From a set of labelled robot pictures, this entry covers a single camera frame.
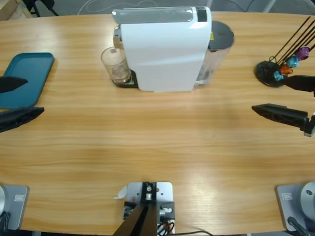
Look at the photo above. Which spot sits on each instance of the clear water tank dark lid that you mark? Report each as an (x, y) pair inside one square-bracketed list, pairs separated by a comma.
[(220, 34)]

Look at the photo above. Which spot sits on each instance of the purple coffee capsule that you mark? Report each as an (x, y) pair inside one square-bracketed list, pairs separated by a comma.
[(302, 52)]

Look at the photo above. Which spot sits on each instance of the teal plastic tray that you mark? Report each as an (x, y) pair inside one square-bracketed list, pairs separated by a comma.
[(27, 66)]

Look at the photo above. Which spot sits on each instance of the black capsule holder with rods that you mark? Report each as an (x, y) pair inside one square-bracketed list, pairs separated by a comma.
[(264, 71)]

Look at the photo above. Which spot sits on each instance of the clear drinking glass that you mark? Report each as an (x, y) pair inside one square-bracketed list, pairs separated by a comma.
[(114, 64)]

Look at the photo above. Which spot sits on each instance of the teal coffee capsule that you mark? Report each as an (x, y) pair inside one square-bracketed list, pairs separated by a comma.
[(292, 61)]

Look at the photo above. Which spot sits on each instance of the white block with dark post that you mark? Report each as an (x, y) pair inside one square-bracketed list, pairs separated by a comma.
[(163, 191)]

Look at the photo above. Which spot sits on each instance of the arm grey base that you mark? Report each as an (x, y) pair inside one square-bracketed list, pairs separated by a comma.
[(288, 206), (17, 209)]

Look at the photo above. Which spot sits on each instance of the wooden crate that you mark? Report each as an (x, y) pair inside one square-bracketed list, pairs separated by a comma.
[(9, 9)]

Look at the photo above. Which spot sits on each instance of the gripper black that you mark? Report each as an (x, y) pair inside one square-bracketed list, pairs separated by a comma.
[(310, 125)]

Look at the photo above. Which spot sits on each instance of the blue coffee capsule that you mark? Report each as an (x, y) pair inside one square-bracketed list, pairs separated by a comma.
[(278, 75)]

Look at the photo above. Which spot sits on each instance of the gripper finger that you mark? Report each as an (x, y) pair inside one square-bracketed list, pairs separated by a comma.
[(17, 118), (11, 83)]

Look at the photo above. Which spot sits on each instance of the white capsule coffee machine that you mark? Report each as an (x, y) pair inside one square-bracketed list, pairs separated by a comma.
[(162, 54)]

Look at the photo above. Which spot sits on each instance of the orange coffee capsule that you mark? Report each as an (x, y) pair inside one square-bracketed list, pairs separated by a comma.
[(285, 69)]

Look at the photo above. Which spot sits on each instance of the white metal leg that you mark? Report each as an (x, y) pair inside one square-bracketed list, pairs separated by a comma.
[(269, 5)]

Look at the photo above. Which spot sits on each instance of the white tape tag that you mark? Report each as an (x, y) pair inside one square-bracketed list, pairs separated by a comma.
[(121, 193)]

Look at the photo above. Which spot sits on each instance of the black metal stand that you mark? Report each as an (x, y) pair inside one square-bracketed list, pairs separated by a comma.
[(34, 7)]

